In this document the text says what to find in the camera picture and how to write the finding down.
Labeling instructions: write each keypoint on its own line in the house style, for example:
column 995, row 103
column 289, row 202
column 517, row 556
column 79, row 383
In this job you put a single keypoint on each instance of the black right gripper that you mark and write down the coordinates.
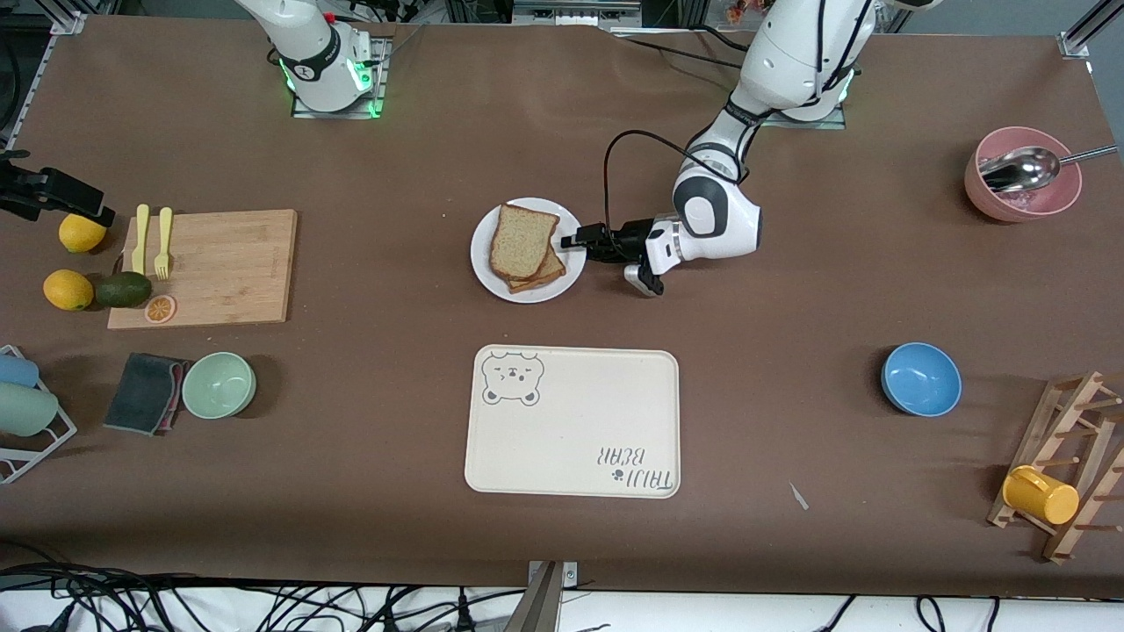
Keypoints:
column 42, row 190

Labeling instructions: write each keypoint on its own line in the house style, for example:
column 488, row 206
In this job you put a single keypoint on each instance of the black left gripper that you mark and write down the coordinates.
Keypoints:
column 627, row 242

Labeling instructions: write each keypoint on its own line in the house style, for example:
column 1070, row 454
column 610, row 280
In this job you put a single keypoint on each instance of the brown bread slice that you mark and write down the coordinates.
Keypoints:
column 553, row 268
column 522, row 241

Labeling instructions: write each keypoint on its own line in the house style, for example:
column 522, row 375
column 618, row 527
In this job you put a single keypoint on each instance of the white round plate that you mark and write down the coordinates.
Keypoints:
column 485, row 259

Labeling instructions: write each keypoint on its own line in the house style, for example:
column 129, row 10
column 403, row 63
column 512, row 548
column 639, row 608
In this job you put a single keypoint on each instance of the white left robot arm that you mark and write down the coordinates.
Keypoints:
column 720, row 219

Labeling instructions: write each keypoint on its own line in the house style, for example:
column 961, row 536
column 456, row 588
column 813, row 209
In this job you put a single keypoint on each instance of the yellow lemon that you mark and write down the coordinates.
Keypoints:
column 68, row 290
column 81, row 237

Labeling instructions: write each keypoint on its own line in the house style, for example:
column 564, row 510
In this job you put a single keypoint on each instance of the yellow plastic knife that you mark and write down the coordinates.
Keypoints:
column 140, row 237

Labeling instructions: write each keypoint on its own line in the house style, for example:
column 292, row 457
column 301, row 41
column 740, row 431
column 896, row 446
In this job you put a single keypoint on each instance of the dark green avocado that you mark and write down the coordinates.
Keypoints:
column 123, row 290

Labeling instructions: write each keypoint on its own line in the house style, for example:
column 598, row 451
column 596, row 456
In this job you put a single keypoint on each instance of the yellow plastic fork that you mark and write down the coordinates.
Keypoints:
column 162, row 254

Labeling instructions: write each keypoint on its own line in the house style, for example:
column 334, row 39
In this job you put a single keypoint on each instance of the orange slice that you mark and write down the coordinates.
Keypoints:
column 160, row 309

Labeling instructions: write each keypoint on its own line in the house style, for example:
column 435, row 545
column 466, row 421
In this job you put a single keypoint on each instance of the cream bear print tray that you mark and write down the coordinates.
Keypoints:
column 571, row 421

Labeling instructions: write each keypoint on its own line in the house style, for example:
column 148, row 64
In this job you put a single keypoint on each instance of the pale blue cup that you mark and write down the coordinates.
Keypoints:
column 16, row 370

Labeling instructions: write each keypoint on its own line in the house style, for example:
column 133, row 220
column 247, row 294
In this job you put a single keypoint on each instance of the wooden cutting board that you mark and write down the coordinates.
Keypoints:
column 228, row 263

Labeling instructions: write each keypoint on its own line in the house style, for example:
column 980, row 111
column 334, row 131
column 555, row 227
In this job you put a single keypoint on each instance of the pale green cup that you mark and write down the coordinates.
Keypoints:
column 25, row 409

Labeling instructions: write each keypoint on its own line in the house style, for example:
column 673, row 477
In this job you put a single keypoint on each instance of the grey folded cloth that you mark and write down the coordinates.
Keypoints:
column 140, row 393

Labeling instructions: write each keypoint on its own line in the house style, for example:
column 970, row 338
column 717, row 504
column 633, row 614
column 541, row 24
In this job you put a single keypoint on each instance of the pale green bowl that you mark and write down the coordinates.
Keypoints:
column 219, row 386

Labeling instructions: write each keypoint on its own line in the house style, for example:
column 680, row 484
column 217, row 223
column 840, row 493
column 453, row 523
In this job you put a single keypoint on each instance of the grey tape scrap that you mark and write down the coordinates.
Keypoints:
column 798, row 496

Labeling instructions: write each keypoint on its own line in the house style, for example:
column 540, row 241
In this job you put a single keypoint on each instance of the blue bowl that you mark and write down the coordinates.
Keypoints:
column 920, row 379

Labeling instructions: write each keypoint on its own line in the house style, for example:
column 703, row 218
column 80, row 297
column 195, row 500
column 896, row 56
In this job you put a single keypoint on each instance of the pink bowl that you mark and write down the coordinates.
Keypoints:
column 1010, row 206

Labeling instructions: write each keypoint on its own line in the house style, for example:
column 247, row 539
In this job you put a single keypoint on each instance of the metal ladle spoon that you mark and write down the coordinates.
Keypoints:
column 1019, row 168

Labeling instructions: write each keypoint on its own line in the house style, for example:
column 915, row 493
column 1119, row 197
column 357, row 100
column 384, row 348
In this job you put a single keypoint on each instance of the wooden peg rack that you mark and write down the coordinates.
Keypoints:
column 1067, row 412

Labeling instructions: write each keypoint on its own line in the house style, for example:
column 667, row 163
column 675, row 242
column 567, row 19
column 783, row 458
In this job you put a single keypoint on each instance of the yellow mug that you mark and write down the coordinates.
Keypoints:
column 1041, row 496

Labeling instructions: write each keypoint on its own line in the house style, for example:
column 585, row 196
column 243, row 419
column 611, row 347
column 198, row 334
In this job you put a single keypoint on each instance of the aluminium frame rail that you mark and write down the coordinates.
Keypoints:
column 66, row 22
column 1076, row 42

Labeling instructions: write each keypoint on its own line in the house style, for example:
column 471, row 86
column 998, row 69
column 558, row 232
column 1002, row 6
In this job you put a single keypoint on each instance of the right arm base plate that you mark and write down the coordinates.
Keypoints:
column 379, row 88

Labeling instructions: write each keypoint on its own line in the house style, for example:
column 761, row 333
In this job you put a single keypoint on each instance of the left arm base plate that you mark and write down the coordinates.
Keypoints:
column 834, row 123

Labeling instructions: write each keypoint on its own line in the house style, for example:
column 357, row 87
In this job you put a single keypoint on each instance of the grey metal mount post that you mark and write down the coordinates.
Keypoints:
column 540, row 606

